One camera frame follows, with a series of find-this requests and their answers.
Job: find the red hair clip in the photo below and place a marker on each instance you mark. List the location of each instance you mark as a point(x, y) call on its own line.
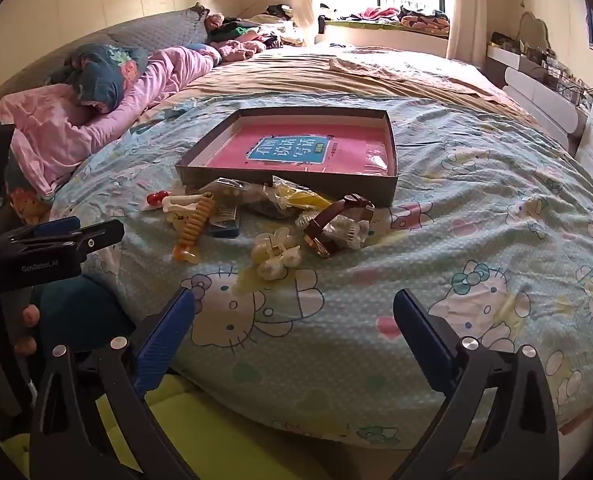
point(155, 199)

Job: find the blue floral pillow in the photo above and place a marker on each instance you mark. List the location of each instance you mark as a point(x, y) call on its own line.
point(101, 75)

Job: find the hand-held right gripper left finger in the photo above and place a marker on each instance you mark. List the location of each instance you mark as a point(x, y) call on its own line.
point(164, 340)

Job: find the brown leather watch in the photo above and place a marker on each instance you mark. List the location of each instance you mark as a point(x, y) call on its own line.
point(321, 225)

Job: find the pink book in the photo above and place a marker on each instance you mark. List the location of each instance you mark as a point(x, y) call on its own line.
point(336, 150)

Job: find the cream flower hair clips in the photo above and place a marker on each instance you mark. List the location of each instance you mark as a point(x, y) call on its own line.
point(276, 257)

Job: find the pink quilt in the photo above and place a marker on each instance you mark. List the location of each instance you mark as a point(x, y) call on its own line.
point(76, 135)

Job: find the clothes on window seat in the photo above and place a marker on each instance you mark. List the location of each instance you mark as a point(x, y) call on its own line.
point(421, 20)

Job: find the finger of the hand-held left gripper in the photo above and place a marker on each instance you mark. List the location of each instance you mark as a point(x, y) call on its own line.
point(51, 226)
point(96, 240)

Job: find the white dresser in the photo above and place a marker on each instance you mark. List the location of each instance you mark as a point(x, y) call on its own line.
point(536, 90)

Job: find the pile of clothes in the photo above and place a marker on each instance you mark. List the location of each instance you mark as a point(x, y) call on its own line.
point(251, 35)

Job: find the white window seat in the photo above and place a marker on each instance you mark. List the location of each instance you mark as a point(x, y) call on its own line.
point(376, 37)

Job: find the vanity mirror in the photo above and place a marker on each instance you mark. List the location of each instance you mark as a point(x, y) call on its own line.
point(536, 30)

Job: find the beige cloth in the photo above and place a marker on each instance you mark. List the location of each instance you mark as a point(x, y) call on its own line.
point(376, 65)

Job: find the small blue case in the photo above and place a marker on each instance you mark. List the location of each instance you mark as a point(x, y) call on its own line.
point(225, 227)

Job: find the person's left hand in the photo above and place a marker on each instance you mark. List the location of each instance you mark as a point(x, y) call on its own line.
point(29, 316)

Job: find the printed blue blanket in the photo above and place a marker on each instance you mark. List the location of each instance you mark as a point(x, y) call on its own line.
point(476, 200)

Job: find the small black object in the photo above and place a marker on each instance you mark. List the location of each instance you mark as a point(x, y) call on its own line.
point(322, 25)

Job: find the dark teal cloth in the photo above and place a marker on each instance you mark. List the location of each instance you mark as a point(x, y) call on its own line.
point(81, 310)

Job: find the tan blanket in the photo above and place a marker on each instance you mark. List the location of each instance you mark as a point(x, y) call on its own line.
point(286, 77)

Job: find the grey cardboard box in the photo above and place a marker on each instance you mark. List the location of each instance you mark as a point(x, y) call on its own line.
point(276, 187)

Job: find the yellow green cushion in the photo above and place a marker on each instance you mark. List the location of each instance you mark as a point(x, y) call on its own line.
point(256, 440)

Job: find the grey quilted pillow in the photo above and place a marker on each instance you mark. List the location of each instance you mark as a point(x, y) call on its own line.
point(161, 30)

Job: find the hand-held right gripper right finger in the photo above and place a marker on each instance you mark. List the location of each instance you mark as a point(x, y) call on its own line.
point(424, 335)

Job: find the clear plastic packet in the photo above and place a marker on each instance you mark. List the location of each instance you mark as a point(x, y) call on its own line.
point(226, 189)

